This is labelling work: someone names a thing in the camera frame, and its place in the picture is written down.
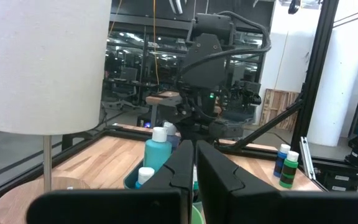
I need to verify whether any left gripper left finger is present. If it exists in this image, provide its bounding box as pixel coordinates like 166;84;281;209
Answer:
26;140;195;224

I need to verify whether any small light blue paint bottle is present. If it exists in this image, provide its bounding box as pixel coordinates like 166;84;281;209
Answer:
134;166;155;190

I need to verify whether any grey office chair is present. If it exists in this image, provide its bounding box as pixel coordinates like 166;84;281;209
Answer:
112;67;139;110

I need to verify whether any silver aluminium bar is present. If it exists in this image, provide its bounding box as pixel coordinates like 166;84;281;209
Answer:
299;136;317;181

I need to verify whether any large blue paint bottle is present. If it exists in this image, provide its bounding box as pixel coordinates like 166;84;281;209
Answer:
162;121;181;153

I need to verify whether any small green paint bottle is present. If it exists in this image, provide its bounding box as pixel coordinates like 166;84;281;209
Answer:
278;150;300;189

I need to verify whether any orange hanging cord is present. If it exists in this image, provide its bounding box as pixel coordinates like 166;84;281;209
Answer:
152;0;161;86

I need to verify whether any teal plastic bin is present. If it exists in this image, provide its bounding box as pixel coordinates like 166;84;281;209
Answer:
122;158;198;224

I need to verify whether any wooden pallet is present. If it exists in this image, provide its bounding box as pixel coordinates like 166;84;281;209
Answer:
259;88;301;128

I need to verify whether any large teal paint bottle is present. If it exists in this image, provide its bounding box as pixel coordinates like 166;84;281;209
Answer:
143;126;173;174

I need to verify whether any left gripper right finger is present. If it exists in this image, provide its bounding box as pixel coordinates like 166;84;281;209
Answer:
196;140;358;224

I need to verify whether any wooden background table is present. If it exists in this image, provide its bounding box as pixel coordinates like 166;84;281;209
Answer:
145;90;183;128

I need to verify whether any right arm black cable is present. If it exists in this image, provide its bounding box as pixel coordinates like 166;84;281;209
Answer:
175;11;272;85

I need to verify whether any green plastic cup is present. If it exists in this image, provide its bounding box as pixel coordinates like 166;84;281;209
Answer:
191;202;207;224

